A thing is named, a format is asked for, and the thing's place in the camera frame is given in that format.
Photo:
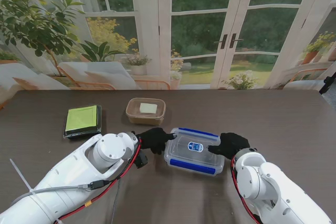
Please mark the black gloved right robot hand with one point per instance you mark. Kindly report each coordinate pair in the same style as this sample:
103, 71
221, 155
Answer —
232, 145

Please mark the black tripod stand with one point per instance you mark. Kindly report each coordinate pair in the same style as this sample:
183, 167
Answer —
326, 85

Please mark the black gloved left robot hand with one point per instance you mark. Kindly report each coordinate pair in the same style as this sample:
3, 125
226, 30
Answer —
155, 138

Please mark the brown kraft paper container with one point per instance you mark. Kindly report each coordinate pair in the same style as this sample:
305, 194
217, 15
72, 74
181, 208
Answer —
143, 120

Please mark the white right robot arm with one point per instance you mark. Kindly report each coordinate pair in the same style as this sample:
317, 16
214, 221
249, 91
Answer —
273, 192

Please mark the clear lid with white label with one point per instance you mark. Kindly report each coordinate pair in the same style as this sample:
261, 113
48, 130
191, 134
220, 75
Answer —
148, 107

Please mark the clear box with blue clips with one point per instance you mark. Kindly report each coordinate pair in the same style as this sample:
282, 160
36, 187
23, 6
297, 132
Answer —
189, 166

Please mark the printed garden backdrop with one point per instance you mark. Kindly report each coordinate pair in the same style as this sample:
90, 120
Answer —
199, 24

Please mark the clear lid with blue label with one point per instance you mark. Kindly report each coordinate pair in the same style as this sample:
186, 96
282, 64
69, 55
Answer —
183, 150

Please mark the clear lid with green label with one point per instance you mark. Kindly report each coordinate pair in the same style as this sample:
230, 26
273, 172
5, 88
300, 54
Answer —
81, 117

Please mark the black plastic tray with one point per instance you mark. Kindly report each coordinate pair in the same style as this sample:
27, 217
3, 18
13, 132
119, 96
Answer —
97, 119

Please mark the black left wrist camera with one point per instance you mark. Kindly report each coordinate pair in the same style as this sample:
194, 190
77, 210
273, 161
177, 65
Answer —
141, 159

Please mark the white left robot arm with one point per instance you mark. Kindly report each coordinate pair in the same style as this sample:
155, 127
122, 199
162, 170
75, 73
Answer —
65, 182

